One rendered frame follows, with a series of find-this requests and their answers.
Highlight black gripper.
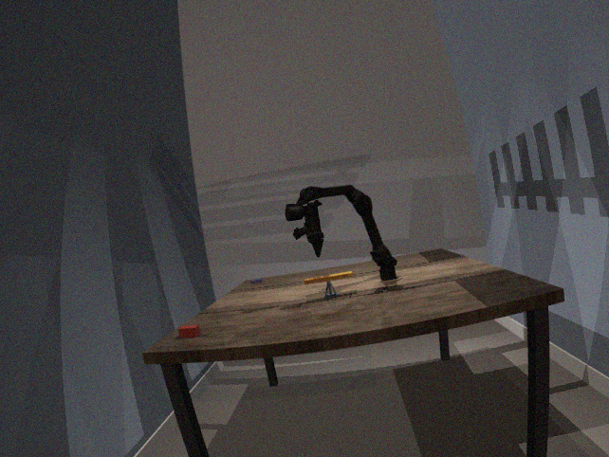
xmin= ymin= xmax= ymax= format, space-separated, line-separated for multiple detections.
xmin=305 ymin=217 xmax=324 ymax=258

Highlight red block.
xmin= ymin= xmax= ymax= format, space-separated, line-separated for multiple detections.
xmin=178 ymin=324 xmax=201 ymax=338

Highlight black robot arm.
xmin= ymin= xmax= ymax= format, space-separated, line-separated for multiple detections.
xmin=285 ymin=185 xmax=397 ymax=281

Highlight orange wooden bar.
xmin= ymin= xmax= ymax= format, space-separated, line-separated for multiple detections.
xmin=304 ymin=271 xmax=353 ymax=284

